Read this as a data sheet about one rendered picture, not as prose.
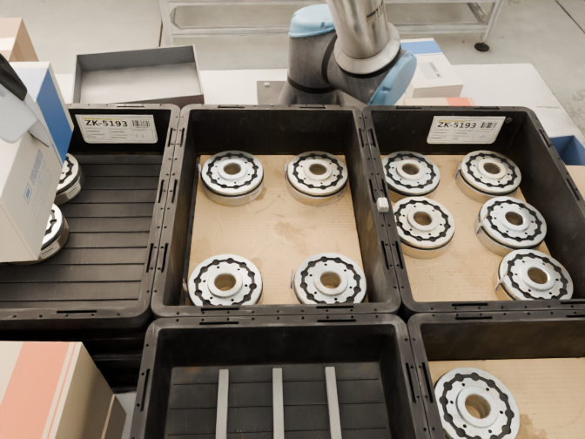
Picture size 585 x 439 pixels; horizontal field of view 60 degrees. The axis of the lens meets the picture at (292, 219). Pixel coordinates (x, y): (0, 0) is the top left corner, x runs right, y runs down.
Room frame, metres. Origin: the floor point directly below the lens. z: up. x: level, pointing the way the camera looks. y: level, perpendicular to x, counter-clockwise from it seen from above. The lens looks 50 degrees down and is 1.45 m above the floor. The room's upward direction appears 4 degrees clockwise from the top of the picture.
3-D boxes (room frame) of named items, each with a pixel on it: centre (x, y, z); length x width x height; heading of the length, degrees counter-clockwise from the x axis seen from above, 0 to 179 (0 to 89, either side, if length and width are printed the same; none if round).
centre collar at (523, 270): (0.42, -0.35, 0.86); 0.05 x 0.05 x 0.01
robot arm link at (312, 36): (0.92, -0.03, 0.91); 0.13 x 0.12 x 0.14; 49
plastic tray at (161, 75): (0.95, 0.36, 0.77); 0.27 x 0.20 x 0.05; 106
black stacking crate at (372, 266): (0.50, 0.03, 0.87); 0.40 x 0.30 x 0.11; 5
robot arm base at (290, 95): (0.92, -0.03, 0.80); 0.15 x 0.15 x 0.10
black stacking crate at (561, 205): (0.52, -0.27, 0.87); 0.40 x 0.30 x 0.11; 5
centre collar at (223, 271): (0.38, 0.09, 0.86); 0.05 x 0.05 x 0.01
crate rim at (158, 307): (0.50, 0.03, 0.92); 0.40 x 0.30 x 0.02; 5
